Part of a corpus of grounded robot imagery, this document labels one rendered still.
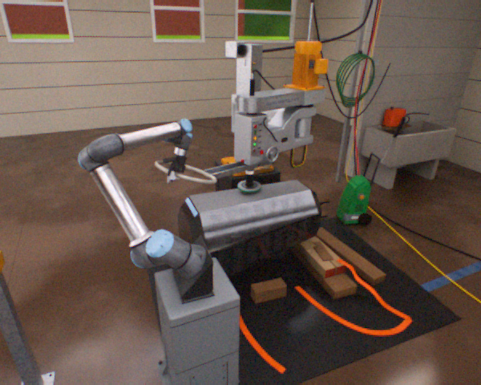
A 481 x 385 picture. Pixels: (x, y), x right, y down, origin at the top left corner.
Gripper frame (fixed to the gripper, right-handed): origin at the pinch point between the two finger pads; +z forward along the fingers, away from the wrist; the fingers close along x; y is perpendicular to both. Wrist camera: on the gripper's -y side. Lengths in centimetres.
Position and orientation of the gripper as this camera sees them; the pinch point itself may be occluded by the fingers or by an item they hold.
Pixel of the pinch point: (169, 180)
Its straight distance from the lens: 241.5
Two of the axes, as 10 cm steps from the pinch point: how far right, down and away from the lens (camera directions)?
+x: 2.8, -0.9, 9.6
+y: 9.1, 3.4, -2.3
